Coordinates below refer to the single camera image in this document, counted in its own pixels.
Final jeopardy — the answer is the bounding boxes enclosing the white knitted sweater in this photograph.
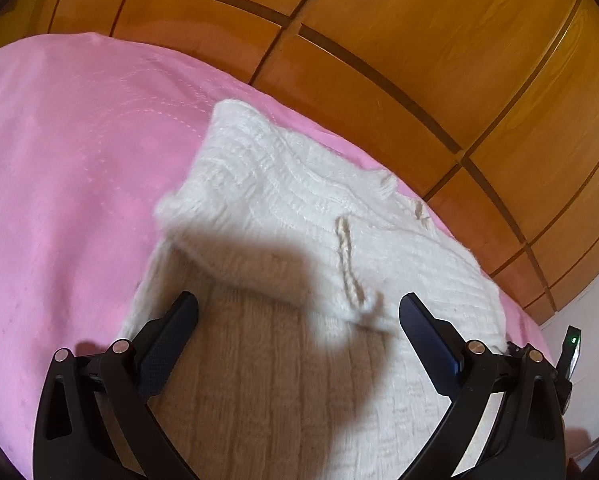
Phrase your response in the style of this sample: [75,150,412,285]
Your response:
[100,99,511,480]

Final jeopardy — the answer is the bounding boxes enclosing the pink blanket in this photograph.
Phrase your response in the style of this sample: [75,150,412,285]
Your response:
[0,32,556,472]

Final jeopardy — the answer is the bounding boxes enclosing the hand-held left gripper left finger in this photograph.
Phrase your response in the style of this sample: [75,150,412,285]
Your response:
[32,290,201,480]

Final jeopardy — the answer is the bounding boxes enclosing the wooden wardrobe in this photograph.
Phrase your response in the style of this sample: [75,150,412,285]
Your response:
[44,0,599,327]

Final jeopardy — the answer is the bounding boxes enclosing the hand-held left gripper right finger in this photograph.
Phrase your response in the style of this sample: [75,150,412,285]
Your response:
[398,292,567,480]

